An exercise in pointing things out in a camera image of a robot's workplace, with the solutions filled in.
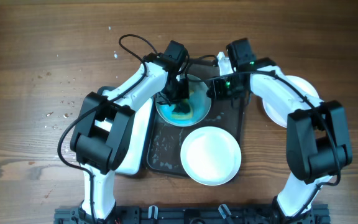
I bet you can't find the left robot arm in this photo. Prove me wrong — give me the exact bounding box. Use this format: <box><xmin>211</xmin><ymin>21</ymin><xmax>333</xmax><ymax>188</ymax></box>
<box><xmin>70</xmin><ymin>41</ymin><xmax>189</xmax><ymax>223</ymax></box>

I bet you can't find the brown plastic tray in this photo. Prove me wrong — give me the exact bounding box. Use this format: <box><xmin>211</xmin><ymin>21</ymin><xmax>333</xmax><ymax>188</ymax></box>
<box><xmin>146</xmin><ymin>57</ymin><xmax>247</xmax><ymax>178</ymax></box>

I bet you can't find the white plate blue smear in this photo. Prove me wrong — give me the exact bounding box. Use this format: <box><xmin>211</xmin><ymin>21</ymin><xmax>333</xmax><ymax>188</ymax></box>
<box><xmin>180</xmin><ymin>126</ymin><xmax>242</xmax><ymax>186</ymax></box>

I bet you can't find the green yellow sponge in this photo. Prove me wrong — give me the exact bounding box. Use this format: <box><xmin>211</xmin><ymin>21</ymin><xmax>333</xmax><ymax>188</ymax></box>
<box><xmin>171</xmin><ymin>99</ymin><xmax>193</xmax><ymax>120</ymax></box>

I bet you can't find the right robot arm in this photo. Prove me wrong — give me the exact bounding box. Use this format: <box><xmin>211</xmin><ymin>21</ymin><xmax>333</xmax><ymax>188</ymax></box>
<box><xmin>207</xmin><ymin>38</ymin><xmax>352</xmax><ymax>223</ymax></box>

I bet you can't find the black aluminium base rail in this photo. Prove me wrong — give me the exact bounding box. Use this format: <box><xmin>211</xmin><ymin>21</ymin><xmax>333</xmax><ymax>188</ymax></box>
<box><xmin>53</xmin><ymin>204</ymin><xmax>331</xmax><ymax>224</ymax></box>

